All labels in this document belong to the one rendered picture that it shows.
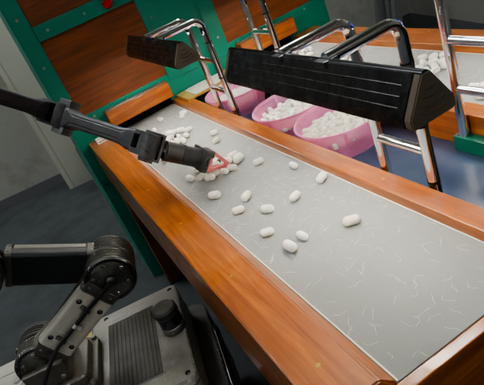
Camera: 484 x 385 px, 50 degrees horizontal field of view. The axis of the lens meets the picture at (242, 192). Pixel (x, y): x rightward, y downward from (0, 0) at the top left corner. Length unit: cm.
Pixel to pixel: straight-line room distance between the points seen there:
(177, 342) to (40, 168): 331
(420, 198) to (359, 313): 30
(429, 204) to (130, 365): 87
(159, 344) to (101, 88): 123
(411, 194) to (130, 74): 154
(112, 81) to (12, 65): 188
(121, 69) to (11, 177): 247
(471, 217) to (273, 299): 39
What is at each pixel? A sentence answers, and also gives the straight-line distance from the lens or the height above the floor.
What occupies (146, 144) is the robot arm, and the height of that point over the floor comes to 94.
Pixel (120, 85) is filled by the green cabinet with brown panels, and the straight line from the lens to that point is 235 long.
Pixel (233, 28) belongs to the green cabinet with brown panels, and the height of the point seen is 92.
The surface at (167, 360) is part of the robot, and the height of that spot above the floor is 48.
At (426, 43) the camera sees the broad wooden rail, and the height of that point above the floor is 76.
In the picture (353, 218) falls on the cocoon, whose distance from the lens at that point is 110.
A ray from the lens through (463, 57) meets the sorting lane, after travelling 180.
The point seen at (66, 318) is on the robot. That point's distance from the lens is 139.
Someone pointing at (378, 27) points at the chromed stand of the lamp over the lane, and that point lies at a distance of 96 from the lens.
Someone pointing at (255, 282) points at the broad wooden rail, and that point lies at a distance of 102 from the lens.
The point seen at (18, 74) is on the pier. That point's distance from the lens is 415.
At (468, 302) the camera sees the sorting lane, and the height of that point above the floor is 74.
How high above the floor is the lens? 137
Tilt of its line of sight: 27 degrees down
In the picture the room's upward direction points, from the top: 23 degrees counter-clockwise
